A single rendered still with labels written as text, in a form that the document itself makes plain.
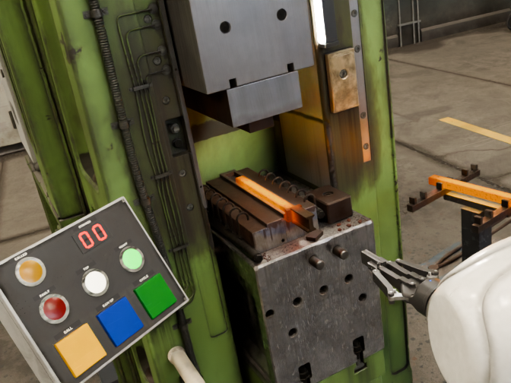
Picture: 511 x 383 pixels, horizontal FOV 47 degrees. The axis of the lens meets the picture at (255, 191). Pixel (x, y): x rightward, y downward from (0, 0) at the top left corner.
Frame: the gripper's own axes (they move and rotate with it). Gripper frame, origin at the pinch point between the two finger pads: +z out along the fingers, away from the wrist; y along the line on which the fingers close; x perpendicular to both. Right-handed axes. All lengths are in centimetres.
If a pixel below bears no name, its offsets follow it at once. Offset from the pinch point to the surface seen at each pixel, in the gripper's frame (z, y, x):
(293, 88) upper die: 35.0, 5.5, 32.6
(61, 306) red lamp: 15, -63, 9
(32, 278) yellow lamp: 18, -66, 16
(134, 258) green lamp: 23, -45, 9
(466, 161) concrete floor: 200, 230, -100
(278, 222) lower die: 35.0, -4.4, -1.4
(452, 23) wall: 561, 574, -85
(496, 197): 12, 50, -6
